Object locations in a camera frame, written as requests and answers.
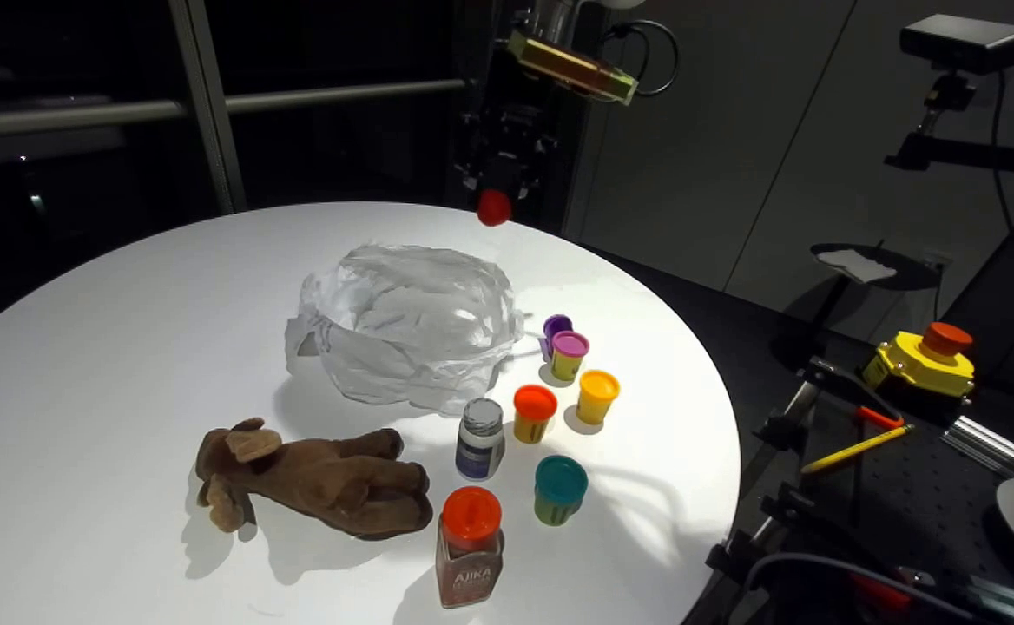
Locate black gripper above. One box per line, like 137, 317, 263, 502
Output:
458, 50, 562, 197

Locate red-lid small tub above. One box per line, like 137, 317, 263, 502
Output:
477, 189, 516, 226

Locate pink-lid dough tub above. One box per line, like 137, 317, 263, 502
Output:
548, 329, 591, 383

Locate yellow-lid dough tub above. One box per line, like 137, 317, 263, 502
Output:
576, 369, 623, 424

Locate orange-lid dough tub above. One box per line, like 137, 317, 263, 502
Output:
516, 385, 556, 444

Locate purple dough tub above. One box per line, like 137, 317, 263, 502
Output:
543, 312, 573, 352

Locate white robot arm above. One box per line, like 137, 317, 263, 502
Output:
458, 0, 639, 223

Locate white plastic bag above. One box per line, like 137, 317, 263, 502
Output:
284, 242, 528, 413

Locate metal window railing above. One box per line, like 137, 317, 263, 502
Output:
0, 0, 467, 214

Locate white-lid small bottle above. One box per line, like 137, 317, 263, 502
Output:
455, 400, 503, 479

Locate teal-lid dough tub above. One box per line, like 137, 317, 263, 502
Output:
536, 454, 587, 527

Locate brown plush dog toy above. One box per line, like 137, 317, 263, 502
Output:
194, 418, 433, 541

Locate red-lid spice jar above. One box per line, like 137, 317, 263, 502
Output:
433, 486, 503, 609

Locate yellow emergency stop button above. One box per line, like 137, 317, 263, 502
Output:
862, 322, 976, 400

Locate yellow pencil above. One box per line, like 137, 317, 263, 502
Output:
800, 424, 914, 476

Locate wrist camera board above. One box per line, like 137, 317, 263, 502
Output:
506, 32, 639, 106

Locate black looped cable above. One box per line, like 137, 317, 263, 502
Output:
605, 16, 685, 101

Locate black camera on stand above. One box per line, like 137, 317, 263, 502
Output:
883, 11, 1014, 181

